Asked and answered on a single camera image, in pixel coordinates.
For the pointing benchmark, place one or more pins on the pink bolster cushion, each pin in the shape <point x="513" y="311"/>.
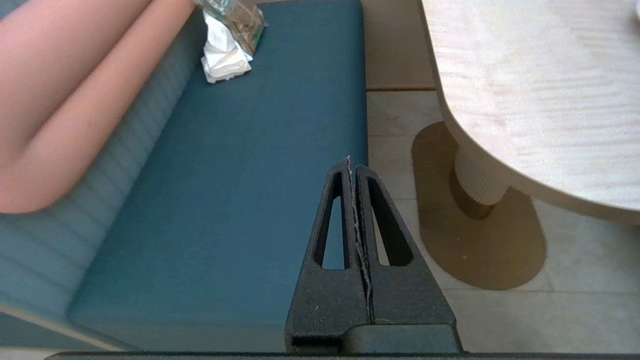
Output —
<point x="75" y="90"/>

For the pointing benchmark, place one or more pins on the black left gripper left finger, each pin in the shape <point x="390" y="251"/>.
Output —
<point x="325" y="305"/>

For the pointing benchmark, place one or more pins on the teal ribbed sofa backrest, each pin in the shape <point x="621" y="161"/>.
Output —
<point x="125" y="165"/>

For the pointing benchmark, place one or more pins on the dark blue seat cushion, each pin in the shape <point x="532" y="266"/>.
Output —
<point x="240" y="175"/>

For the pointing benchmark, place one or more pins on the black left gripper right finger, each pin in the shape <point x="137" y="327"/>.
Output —
<point x="405" y="300"/>

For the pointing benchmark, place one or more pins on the green patterned snack packet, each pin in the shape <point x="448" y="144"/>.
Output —
<point x="240" y="20"/>

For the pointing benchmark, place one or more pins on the beige table pedestal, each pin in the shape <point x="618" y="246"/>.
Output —
<point x="480" y="235"/>

